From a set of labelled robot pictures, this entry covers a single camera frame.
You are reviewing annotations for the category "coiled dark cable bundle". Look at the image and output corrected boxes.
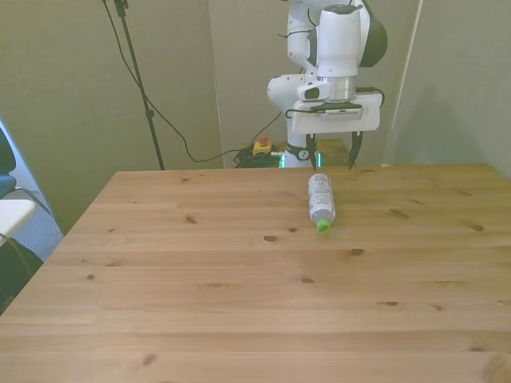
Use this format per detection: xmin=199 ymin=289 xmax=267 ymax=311
xmin=233 ymin=148 xmax=287 ymax=170

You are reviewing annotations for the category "yellow emergency stop button box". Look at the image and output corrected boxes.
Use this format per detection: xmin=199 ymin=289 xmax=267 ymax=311
xmin=252 ymin=134 xmax=274 ymax=157

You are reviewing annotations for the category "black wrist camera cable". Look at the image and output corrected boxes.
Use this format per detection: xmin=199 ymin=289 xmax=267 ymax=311
xmin=284 ymin=85 xmax=386 ymax=117

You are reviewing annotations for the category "long black tripod cable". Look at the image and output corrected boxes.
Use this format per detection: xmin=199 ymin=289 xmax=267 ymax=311
xmin=101 ymin=0 xmax=240 ymax=164

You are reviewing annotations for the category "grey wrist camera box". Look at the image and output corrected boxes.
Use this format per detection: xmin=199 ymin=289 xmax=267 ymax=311
xmin=309 ymin=101 xmax=366 ymax=122

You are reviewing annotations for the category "black tripod stand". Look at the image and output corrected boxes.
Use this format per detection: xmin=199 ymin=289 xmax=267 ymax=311
xmin=101 ymin=0 xmax=167 ymax=172

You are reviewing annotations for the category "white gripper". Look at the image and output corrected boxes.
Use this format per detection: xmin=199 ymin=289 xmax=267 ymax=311
xmin=290 ymin=92 xmax=381 ymax=174

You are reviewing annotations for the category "clear green-capped water bottle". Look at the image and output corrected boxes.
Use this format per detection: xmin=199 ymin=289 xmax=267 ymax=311
xmin=306 ymin=172 xmax=337 ymax=236

